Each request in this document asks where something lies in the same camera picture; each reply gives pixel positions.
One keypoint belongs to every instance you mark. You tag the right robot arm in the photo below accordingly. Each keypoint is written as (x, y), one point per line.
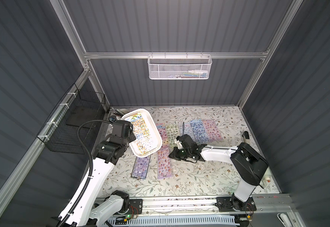
(250, 164)

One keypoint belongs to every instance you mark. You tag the green sticker sheet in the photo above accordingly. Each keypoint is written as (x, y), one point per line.
(172, 134)

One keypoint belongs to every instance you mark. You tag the white slotted cable duct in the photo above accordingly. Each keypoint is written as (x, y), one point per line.
(167, 221)

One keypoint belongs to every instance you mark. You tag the light blue sticker sheet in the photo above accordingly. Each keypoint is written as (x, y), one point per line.
(186, 128)

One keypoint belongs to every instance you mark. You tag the panda sticker sheet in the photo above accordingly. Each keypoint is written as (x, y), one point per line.
(144, 140)

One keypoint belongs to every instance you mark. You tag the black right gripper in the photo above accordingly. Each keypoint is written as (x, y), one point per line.
(178, 152)

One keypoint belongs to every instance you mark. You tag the black wire wall basket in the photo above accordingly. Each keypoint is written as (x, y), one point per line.
(65, 134)

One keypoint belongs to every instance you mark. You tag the purple sticker sheet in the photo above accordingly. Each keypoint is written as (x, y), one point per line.
(140, 168)

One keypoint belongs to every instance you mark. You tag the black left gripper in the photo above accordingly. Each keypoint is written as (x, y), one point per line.
(128, 130)

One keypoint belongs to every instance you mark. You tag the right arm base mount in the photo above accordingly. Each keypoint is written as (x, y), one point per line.
(231, 203)

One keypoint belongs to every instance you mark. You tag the black white handheld device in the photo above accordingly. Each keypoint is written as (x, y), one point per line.
(245, 137)

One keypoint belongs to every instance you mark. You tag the items in white basket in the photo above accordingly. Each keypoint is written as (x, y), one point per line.
(192, 74)

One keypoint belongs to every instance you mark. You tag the white plastic storage tray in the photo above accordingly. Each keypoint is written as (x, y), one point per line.
(154, 132)

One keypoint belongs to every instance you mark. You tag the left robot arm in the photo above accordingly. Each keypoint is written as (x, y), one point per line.
(80, 211)

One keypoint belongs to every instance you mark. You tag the white wire wall basket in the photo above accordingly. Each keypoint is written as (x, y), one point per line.
(160, 68)

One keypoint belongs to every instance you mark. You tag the pink 3D sticker sheet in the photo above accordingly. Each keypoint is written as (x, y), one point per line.
(212, 130)
(164, 168)

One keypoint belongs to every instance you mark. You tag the white object bottom right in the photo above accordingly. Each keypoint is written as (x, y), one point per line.
(285, 221)

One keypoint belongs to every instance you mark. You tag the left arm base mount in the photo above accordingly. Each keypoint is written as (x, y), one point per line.
(133, 207)

